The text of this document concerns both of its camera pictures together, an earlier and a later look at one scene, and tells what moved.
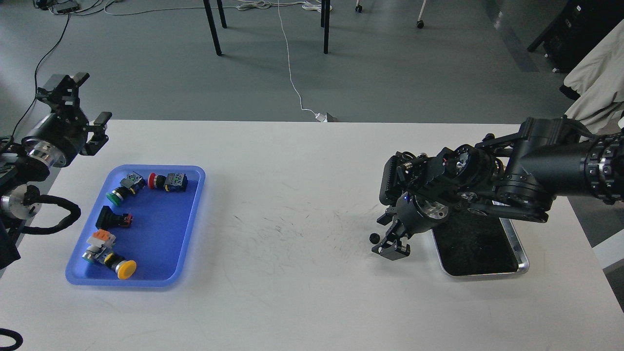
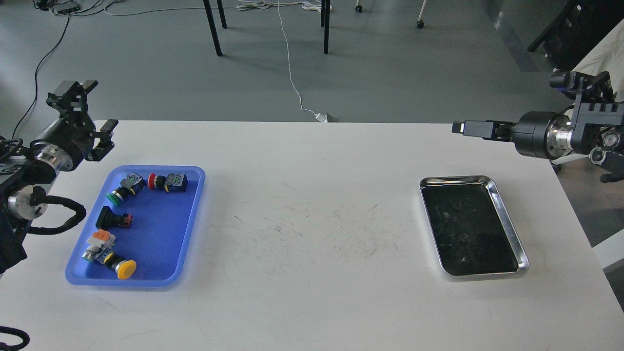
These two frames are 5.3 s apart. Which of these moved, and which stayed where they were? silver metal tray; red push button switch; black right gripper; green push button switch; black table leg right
Moved: black right gripper
Stayed: green push button switch; silver metal tray; black table leg right; red push button switch
